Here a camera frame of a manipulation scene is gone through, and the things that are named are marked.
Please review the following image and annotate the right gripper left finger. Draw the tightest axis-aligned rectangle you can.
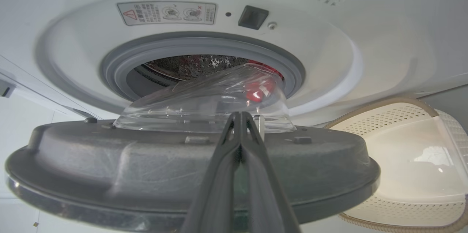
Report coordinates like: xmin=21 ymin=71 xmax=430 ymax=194
xmin=181 ymin=112 xmax=242 ymax=233

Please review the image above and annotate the red jersey with white trim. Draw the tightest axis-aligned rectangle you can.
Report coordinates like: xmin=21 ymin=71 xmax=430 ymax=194
xmin=244 ymin=60 xmax=286 ymax=104

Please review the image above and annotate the steel washing drum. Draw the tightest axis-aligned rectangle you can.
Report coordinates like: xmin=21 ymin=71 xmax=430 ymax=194
xmin=126 ymin=55 xmax=253 ymax=98

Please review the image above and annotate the cream perforated laundry basket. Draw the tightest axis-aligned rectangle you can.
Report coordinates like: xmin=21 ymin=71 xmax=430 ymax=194
xmin=324 ymin=96 xmax=468 ymax=233

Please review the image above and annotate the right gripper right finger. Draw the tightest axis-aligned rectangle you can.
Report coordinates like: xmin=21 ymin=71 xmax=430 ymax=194
xmin=241 ymin=112 xmax=301 ymax=233

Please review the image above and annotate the grey washing machine door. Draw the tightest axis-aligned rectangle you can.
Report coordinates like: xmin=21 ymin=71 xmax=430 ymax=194
xmin=5 ymin=63 xmax=381 ymax=233

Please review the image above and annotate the grey rubber door seal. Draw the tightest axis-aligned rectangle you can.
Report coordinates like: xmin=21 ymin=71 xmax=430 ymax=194
xmin=99 ymin=31 xmax=306 ymax=102

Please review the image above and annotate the warning label sticker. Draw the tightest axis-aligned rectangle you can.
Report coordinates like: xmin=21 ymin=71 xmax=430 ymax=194
xmin=117 ymin=1 xmax=217 ymax=26

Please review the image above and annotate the white front-load washing machine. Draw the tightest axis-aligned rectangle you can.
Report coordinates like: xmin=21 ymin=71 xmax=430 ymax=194
xmin=0 ymin=0 xmax=468 ymax=131

